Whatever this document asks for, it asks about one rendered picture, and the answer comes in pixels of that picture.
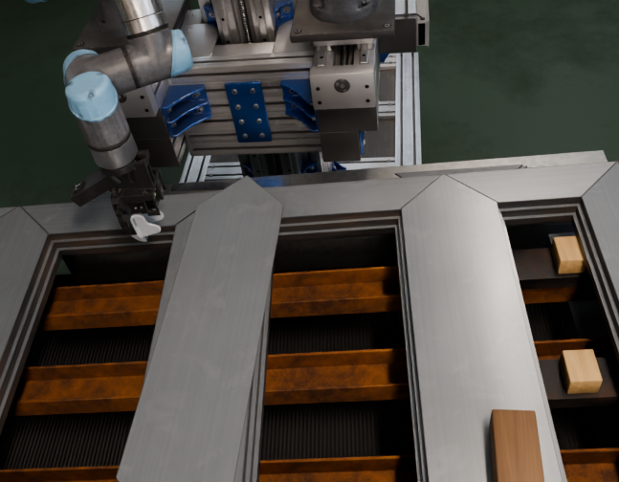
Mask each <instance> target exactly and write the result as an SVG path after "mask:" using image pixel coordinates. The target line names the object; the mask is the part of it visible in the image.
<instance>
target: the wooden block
mask: <svg viewBox="0 0 619 482"><path fill-rule="evenodd" d="M489 429H490V441H491V453H492V466H493V477H494V482H544V475H543V468H542V454H541V446H540V439H539V432H538V424H537V416H536V412H535V410H514V409H492V412H491V418H490V425H489Z"/></svg>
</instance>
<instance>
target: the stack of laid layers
mask: <svg viewBox="0 0 619 482"><path fill-rule="evenodd" d="M497 206H498V210H499V215H500V219H501V223H502V226H503V231H504V235H505V239H506V243H507V247H508V252H509V255H510V259H511V263H512V268H513V272H514V276H515V279H516V284H517V288H518V292H519V296H520V304H521V308H522V311H523V315H524V320H525V324H526V328H527V332H528V337H529V340H530V344H531V348H532V353H533V357H534V361H535V365H536V369H537V373H538V377H539V381H540V385H541V390H542V396H543V400H544V405H545V409H546V413H547V417H548V422H549V425H550V429H551V433H552V437H553V442H554V446H555V450H556V453H557V458H558V462H559V466H560V470H561V475H562V479H563V482H567V480H566V476H565V472H564V465H563V460H562V457H561V453H560V449H559V445H558V441H557V436H556V432H555V429H554V425H553V421H552V417H551V413H550V408H549V404H548V401H547V397H546V393H545V389H544V384H543V380H542V373H541V370H540V366H539V361H538V357H537V353H536V349H535V345H534V342H533V337H532V333H531V329H530V325H529V321H528V317H527V314H526V309H525V305H524V301H523V297H522V293H521V289H520V282H519V278H518V274H517V270H516V266H515V261H514V257H513V254H512V250H511V246H510V242H509V238H508V233H507V229H506V226H515V225H529V224H543V223H557V222H571V223H572V226H573V229H574V231H575V234H576V237H577V240H578V243H579V246H580V249H581V252H582V255H583V258H584V261H585V263H586V268H587V271H588V274H589V277H590V280H591V283H592V286H593V289H594V292H595V295H596V297H597V300H598V303H599V306H600V309H601V312H602V315H603V318H604V321H605V324H606V327H607V329H608V334H609V337H610V340H611V343H612V346H613V349H614V352H615V355H616V358H617V360H618V363H619V300H618V297H617V294H616V293H615V290H614V287H613V284H612V281H611V279H610V276H609V273H608V268H607V266H606V263H605V260H604V257H603V255H602V253H601V250H600V247H599V244H598V242H597V239H596V236H595V233H594V230H593V228H592V226H591V223H590V220H589V217H588V215H587V212H586V207H585V204H584V202H583V199H582V197H573V198H560V199H545V200H532V201H518V202H505V203H497ZM194 212H195V211H194ZM194 212H193V213H192V214H190V215H189V216H188V217H186V218H185V219H183V220H182V221H181V222H179V223H178V224H176V225H175V226H168V227H160V228H161V231H160V232H158V233H154V234H151V235H148V236H147V242H142V241H139V240H137V239H135V238H133V237H132V236H131V235H128V234H127V233H126V232H125V231H124V230H102V231H87V232H74V233H61V234H48V237H47V239H46V242H45V245H44V247H43V250H42V253H41V255H40V257H39V260H38V262H37V265H36V268H35V270H34V273H33V277H32V280H31V283H30V285H29V288H28V291H27V293H26V295H25V298H24V300H23V303H22V306H21V308H20V311H19V314H18V316H17V319H16V322H15V324H14V326H13V329H12V331H11V336H10V338H9V341H8V344H7V346H6V349H5V352H4V354H3V357H2V360H1V361H0V435H1V432H2V429H3V426H4V424H5V421H6V418H7V415H8V413H9V410H10V407H11V402H12V399H13V396H14V393H15V390H16V388H17V386H18V383H19V380H20V377H21V374H22V371H23V368H24V365H25V363H26V360H27V358H28V355H29V352H30V349H31V346H32V343H33V339H34V336H35V333H36V330H37V327H38V324H39V321H40V319H41V316H42V314H43V311H44V308H45V305H46V302H47V299H48V296H49V293H50V291H51V289H52V286H53V283H54V280H55V275H56V272H57V269H58V267H59V264H60V261H61V258H62V255H76V254H90V253H105V252H133V251H146V250H160V249H171V250H170V255H169V259H168V263H167V268H166V277H165V282H164V286H163V290H162V295H161V300H160V305H159V310H158V314H157V318H156V323H155V328H154V333H153V338H152V342H151V346H150V351H149V356H148V361H147V366H146V370H145V374H144V380H145V377H146V373H147V370H148V367H149V364H150V361H151V358H152V354H153V351H154V348H155V344H156V341H157V338H158V335H159V332H160V328H161V325H162V322H163V318H164V315H165V312H166V306H167V304H168V300H169V297H170V294H171V290H172V287H173V284H174V280H175V277H176V274H177V271H178V268H179V265H180V261H181V258H182V254H183V251H184V248H185V244H186V242H187V238H188V233H189V229H190V226H191V222H192V219H193V216H194ZM388 233H395V238H396V249H397V259H398V271H399V281H400V292H401V302H402V313H403V323H404V334H405V346H406V356H407V367H408V377H409V397H410V408H411V420H412V430H413V441H414V451H415V462H416V472H417V482H429V476H428V466H427V456H426V447H425V437H424V428H423V418H422V409H421V400H420V390H419V381H418V371H417V361H416V352H415V342H414V333H413V324H412V314H411V305H410V295H409V277H408V267H407V258H406V248H405V239H404V230H403V220H402V211H401V210H400V209H398V210H384V211H371V212H357V213H344V214H330V215H317V216H303V217H290V218H281V223H280V228H279V234H278V239H277V241H288V240H302V239H317V238H331V237H346V236H359V235H373V234H388ZM274 266H275V260H274ZM274 266H273V270H272V276H271V282H270V287H269V293H268V297H267V303H266V308H265V314H264V319H263V324H262V330H261V335H260V341H259V345H258V351H257V356H256V362H255V367H254V377H253V382H252V388H251V393H250V399H249V403H248V409H247V414H246V420H245V426H244V430H243V436H242V441H241V447H240V452H239V457H238V462H237V468H236V474H235V479H234V482H259V472H260V457H261V444H262V430H263V416H264V403H265V389H266V375H267V361H268V348H269V334H270V320H271V307H272V292H273V279H274Z"/></svg>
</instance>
